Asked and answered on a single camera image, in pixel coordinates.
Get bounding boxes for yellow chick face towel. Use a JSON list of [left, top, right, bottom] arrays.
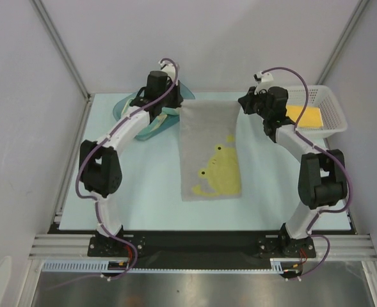
[[286, 105, 323, 128]]

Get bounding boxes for grey towel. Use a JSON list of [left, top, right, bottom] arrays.
[[180, 100, 242, 201]]

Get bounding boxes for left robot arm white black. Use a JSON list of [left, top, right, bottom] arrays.
[[75, 70, 182, 256]]

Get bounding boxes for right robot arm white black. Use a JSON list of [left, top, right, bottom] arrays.
[[238, 86, 348, 257]]

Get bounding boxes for teal and yellow towel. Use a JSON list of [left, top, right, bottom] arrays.
[[113, 98, 180, 141]]

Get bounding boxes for teal transparent plastic bin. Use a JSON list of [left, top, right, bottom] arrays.
[[112, 81, 197, 142]]

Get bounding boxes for white perforated plastic basket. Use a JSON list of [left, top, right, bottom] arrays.
[[286, 86, 348, 139]]

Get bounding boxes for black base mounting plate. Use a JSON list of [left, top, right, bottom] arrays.
[[88, 230, 316, 270]]

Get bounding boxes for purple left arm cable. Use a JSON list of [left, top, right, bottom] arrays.
[[74, 58, 180, 288]]

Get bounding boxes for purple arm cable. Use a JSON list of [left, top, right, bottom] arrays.
[[260, 67, 355, 284], [74, 58, 180, 288]]

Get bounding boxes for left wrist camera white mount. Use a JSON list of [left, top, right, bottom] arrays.
[[159, 61, 179, 81]]

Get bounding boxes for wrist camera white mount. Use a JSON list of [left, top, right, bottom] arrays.
[[159, 61, 179, 81], [254, 71, 274, 95]]

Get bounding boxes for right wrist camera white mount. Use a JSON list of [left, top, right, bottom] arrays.
[[254, 71, 274, 95]]

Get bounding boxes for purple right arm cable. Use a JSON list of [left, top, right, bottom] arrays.
[[260, 67, 355, 284]]

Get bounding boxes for right aluminium frame post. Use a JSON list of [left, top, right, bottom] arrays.
[[315, 0, 371, 85]]

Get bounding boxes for aluminium frame post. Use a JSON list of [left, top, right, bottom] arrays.
[[29, 0, 90, 101], [315, 0, 371, 85]]

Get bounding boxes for left aluminium frame post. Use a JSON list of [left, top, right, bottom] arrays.
[[29, 0, 90, 101]]

